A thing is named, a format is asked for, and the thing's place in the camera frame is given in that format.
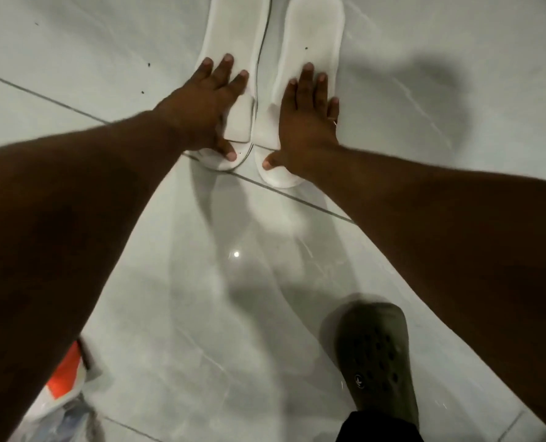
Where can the person's right hand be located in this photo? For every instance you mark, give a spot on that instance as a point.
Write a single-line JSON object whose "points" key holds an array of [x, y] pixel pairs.
{"points": [[307, 133]]}

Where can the person's left hand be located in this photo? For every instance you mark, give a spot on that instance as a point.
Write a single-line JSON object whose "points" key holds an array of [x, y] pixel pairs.
{"points": [[194, 112]]}

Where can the person's left thumb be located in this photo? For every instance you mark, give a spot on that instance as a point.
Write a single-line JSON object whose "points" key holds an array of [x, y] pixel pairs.
{"points": [[227, 150]]}

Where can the person's right little finger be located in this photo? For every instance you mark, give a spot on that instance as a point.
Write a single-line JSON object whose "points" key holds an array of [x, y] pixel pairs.
{"points": [[333, 109]]}

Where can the person's right thumb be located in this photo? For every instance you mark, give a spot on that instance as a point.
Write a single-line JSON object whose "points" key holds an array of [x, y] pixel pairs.
{"points": [[273, 160]]}

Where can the person's left middle finger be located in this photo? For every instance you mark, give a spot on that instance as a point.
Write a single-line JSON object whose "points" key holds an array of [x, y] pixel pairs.
{"points": [[222, 71]]}

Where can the person's right middle finger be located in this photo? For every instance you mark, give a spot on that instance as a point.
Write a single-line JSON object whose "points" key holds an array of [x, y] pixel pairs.
{"points": [[305, 85]]}

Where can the white slipper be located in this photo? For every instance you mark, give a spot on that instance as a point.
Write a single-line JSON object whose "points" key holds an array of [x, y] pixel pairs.
{"points": [[236, 27], [312, 36]]}

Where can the person's left forearm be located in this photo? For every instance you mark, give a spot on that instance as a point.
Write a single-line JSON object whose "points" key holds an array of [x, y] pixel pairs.
{"points": [[61, 234]]}

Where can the person's right forearm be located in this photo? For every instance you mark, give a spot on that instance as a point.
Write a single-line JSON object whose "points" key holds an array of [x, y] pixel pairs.
{"points": [[461, 253]]}

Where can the dark green clog shoe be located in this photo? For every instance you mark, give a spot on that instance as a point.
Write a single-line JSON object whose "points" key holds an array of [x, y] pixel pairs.
{"points": [[376, 354]]}

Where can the orange and white plastic packet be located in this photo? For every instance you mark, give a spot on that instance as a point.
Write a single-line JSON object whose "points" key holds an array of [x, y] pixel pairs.
{"points": [[63, 375]]}

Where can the black trouser leg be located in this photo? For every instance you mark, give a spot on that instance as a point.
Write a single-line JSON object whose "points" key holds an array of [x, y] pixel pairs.
{"points": [[379, 429]]}

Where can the clear plastic bag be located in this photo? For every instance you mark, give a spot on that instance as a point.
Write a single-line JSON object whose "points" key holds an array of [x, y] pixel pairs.
{"points": [[66, 425]]}

